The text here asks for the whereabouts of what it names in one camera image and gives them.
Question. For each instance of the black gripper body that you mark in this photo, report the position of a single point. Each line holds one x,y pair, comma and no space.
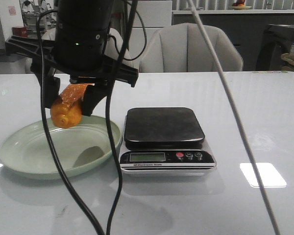
84,55

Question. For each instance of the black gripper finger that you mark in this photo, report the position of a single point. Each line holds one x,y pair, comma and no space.
51,90
92,97

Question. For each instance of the orange corn cob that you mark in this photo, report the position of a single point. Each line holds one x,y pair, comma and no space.
66,111

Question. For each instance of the black arm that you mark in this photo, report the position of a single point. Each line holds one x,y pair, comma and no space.
89,15

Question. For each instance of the left grey upholstered chair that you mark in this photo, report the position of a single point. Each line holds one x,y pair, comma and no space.
114,44

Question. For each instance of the grey upholstered chair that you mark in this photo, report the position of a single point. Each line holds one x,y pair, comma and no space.
182,48
114,44

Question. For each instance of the light green plate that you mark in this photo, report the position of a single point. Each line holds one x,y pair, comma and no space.
79,149

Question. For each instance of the red trash bin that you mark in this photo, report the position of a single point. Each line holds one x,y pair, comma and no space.
19,31

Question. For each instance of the digital kitchen scale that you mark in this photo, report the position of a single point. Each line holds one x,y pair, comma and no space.
164,141

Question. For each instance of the right grey upholstered chair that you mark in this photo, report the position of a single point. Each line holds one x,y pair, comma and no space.
182,48

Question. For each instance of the fruit bowl on counter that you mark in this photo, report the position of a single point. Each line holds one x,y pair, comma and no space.
240,5

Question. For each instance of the dark grey counter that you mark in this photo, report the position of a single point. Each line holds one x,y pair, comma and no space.
245,28

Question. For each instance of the tan cushion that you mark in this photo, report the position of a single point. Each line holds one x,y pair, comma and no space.
288,59

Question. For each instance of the dark side table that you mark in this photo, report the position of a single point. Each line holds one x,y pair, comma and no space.
277,39

